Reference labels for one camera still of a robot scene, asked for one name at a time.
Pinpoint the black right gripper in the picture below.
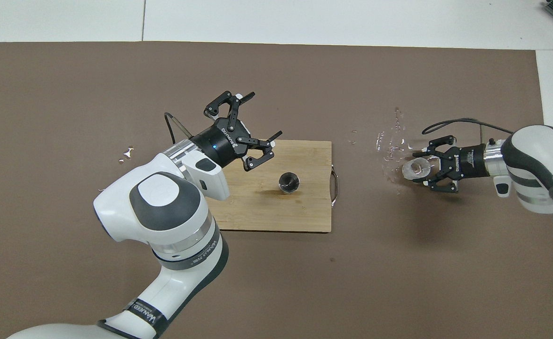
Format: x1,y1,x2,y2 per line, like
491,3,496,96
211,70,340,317
413,136,487,194

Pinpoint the brown table mat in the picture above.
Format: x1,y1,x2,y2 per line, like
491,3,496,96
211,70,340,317
0,41,553,339

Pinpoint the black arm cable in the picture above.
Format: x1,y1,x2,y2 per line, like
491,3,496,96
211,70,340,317
422,118,514,146
164,112,197,142

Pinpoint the metal jigger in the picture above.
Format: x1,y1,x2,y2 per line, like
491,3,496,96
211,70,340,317
278,172,300,194

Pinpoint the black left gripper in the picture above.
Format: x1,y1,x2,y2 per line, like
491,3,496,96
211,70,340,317
191,91,283,171

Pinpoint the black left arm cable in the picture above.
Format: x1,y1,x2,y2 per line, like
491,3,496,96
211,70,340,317
164,112,197,142

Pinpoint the clear glass cup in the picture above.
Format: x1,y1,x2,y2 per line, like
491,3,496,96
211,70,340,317
401,158,432,182

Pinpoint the wooden cutting board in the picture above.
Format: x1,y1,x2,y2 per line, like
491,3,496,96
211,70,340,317
206,140,339,233

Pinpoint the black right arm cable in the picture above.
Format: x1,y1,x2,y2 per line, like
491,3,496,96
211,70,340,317
422,118,514,146

